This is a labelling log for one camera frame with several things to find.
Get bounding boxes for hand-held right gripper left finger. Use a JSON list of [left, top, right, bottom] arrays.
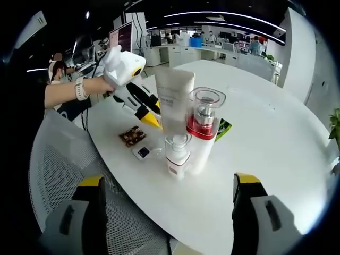
[[39, 175, 109, 255]]

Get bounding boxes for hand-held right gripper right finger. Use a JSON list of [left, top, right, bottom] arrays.
[[231, 172, 302, 255]]

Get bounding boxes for white skincare tube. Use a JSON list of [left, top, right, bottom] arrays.
[[154, 67, 196, 142]]

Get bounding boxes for brown foil packet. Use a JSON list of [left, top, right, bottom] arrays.
[[118, 125, 148, 148]]

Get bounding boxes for small blue white sachet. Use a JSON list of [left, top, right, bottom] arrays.
[[132, 146, 164, 160]]

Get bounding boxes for small clear-capped skincare bottle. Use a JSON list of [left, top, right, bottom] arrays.
[[164, 132, 193, 180]]

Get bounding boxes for large red-collared skincare bottle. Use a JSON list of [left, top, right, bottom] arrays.
[[185, 86, 227, 175]]

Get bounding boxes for green black skincare sachet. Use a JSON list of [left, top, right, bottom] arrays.
[[214, 117, 233, 142]]

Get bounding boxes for person's left hand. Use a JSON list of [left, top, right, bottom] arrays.
[[84, 76, 118, 98]]

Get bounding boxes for large display screen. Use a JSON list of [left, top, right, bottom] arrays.
[[108, 21, 134, 54]]

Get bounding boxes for white wrist watch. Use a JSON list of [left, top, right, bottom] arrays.
[[74, 76, 90, 102]]

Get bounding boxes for white counter cabinets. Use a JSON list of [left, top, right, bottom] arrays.
[[149, 43, 283, 67]]

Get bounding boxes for black office chair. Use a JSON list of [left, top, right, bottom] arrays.
[[52, 99, 93, 123]]

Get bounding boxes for grey mesh office chair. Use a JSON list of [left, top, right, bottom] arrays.
[[27, 109, 187, 255]]

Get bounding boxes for white ceiling air conditioner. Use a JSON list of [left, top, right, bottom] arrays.
[[14, 10, 48, 50]]

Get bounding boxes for potted green plant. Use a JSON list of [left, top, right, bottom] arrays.
[[328, 107, 340, 150]]

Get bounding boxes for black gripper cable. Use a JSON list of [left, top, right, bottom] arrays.
[[81, 105, 91, 133]]

